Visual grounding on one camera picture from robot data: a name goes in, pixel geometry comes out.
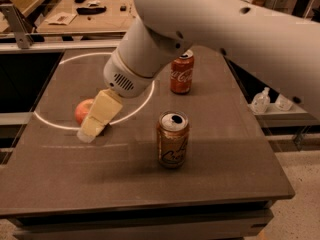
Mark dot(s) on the left metal bracket post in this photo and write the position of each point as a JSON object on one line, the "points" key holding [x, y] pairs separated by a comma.
{"points": [[11, 13]]}

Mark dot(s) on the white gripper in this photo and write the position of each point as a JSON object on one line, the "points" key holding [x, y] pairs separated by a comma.
{"points": [[122, 76]]}

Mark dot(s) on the white paper card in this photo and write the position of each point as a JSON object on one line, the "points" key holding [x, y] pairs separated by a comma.
{"points": [[61, 18]]}

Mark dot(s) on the orange LaCroix can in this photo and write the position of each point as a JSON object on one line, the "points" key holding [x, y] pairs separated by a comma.
{"points": [[172, 139]]}

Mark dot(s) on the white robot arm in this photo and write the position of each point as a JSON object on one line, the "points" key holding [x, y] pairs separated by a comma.
{"points": [[280, 49]]}

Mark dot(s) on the small black block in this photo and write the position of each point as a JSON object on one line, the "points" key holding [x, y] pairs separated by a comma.
{"points": [[123, 8]]}

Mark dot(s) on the black device on desk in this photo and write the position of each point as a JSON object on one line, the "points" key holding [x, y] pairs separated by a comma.
{"points": [[92, 9]]}

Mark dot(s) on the red apple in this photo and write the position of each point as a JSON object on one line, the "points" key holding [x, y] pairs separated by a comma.
{"points": [[82, 110]]}

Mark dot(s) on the wooden background desk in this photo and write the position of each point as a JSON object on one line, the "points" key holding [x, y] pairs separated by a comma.
{"points": [[113, 20]]}

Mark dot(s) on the red Coca-Cola can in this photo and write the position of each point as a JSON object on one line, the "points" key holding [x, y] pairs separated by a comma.
{"points": [[181, 73]]}

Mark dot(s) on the clear plastic bottle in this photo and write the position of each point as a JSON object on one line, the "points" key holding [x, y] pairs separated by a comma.
{"points": [[282, 103], [261, 101]]}

